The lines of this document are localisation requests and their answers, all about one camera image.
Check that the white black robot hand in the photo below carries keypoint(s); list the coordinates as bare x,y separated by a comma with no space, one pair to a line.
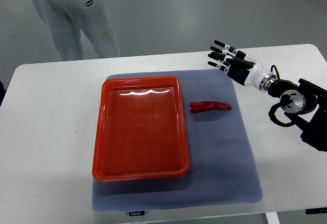
243,68

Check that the red pepper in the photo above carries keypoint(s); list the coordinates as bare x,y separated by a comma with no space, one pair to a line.
204,106

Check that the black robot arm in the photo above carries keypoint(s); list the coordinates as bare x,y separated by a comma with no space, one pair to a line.
302,105

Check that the red plastic tray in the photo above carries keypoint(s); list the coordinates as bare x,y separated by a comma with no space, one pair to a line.
141,132

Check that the grey textured mat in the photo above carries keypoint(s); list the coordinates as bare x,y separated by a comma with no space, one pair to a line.
223,169

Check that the white table leg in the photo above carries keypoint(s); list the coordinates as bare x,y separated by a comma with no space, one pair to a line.
272,218

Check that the person in grey sweatpants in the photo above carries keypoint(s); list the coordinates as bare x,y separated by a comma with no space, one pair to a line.
68,19

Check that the black table label right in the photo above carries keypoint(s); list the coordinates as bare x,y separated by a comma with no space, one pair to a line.
316,211

